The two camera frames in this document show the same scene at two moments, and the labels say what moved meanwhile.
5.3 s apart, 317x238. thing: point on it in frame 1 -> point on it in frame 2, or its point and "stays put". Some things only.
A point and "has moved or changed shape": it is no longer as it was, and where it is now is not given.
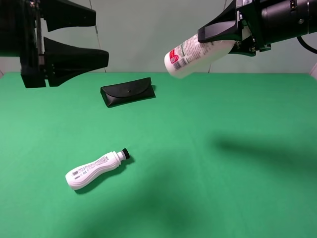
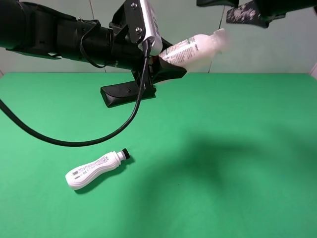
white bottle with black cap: x=78 y=177 stays put
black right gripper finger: x=247 y=46 -> x=249 y=13
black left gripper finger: x=62 y=14 -> x=165 y=44
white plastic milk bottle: x=192 y=55 has moved or changed shape
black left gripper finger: x=63 y=63 -> x=162 y=70
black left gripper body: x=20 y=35 -> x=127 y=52
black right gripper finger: x=224 y=28 -> x=205 y=3
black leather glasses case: x=128 y=92 stays put
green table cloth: x=212 y=155 stays put
